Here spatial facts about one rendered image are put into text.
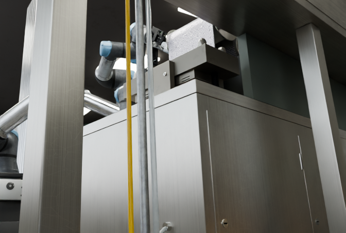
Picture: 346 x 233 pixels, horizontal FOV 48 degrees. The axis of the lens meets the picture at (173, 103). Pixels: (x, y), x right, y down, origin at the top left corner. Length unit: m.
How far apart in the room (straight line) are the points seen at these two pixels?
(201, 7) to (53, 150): 0.78
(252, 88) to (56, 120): 0.84
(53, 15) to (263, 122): 0.84
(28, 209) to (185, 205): 0.55
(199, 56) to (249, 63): 0.22
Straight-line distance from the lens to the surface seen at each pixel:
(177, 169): 1.05
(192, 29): 1.52
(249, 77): 1.30
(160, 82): 1.23
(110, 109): 1.85
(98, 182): 1.35
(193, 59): 1.18
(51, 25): 0.60
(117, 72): 2.24
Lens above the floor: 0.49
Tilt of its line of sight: 19 degrees up
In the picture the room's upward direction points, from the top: 3 degrees counter-clockwise
